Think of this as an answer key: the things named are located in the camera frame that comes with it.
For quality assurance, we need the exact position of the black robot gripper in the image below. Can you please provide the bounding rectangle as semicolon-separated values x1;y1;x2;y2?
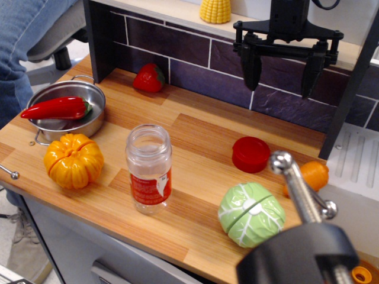
233;1;344;98

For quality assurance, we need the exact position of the red plastic cap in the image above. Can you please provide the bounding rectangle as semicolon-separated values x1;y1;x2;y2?
232;137;271;173

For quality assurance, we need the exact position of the yellow toy corn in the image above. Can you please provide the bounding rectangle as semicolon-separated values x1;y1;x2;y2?
199;0;232;24

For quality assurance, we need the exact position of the orange toy carrot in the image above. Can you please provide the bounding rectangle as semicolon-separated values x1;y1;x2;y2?
300;161;329;192

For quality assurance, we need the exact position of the white toy sink drainer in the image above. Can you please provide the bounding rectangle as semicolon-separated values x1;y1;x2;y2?
327;123;379;201

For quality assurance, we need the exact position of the red toy strawberry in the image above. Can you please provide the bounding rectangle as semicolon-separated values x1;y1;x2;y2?
133;63;165;92

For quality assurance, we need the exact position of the green toy cabbage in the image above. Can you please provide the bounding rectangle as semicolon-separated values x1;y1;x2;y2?
218;182;285;248

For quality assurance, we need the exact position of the clear plastic jar red label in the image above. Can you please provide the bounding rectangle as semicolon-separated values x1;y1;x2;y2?
126;124;172;215

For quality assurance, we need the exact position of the black clamp with metal screw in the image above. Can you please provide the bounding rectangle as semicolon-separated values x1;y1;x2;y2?
236;151;359;283

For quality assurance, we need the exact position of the red toy chili pepper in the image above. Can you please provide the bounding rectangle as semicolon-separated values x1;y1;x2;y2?
21;96;92;120

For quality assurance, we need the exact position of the grey office chair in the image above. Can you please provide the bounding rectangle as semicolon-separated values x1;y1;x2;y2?
27;1;88;86

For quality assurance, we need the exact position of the orange toy pumpkin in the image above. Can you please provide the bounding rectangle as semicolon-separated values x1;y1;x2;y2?
43;133;104;189

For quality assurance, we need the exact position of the stainless steel pot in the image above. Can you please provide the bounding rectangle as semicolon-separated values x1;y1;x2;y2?
21;79;106;146

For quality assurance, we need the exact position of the person leg in jeans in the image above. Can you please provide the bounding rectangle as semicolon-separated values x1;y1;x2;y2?
1;1;75;127

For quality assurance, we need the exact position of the metal knob rod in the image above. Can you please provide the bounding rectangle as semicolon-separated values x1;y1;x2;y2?
0;165;20;180

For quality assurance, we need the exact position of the grey shoe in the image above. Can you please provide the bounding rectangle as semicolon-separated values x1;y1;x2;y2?
7;209;52;283

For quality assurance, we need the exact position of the black cable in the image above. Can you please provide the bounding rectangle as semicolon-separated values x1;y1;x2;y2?
311;0;341;11

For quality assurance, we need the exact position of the orange plastic ring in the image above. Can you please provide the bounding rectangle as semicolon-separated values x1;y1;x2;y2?
351;266;373;284

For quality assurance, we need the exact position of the grey drawer handle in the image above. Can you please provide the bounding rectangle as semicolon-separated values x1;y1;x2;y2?
91;261;129;283

